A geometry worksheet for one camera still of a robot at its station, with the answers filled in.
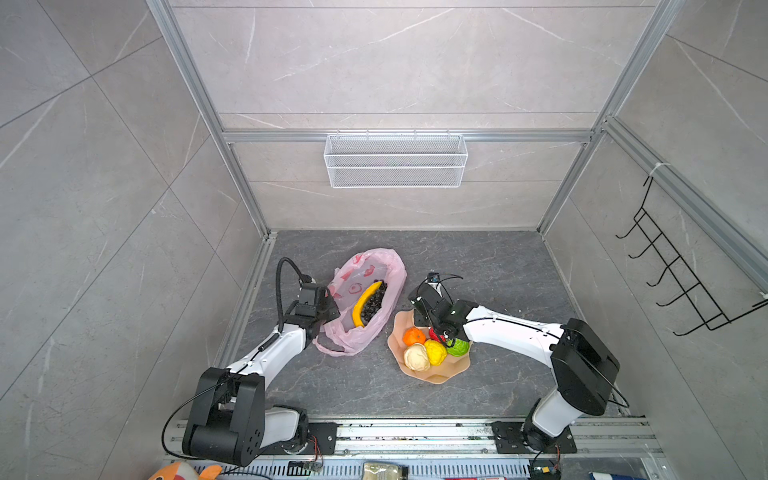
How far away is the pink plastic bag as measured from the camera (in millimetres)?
867

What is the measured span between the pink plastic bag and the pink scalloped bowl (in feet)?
A: 0.17

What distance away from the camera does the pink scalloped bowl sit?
0.81 m
